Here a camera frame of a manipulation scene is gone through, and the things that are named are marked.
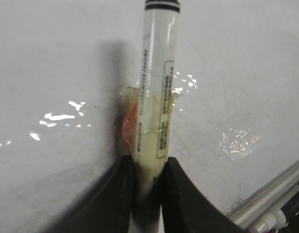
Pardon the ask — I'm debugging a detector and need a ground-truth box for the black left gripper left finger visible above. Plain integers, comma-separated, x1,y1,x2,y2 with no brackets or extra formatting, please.
58,155,134,233

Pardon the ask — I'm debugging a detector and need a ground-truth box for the white whiteboard marker pen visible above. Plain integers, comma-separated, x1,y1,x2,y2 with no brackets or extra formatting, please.
132,0,180,233

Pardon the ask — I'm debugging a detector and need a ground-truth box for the red magnet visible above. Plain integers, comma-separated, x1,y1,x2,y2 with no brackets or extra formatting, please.
119,87,139,155

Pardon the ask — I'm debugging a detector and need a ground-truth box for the spare marker on tray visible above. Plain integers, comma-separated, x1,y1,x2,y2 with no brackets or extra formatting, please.
248,185,299,233

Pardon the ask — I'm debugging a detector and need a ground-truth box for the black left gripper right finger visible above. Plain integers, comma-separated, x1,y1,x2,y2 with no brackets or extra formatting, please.
160,157,244,233

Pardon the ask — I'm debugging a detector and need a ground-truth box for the white whiteboard with aluminium frame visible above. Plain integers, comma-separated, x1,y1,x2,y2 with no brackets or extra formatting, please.
0,0,299,233

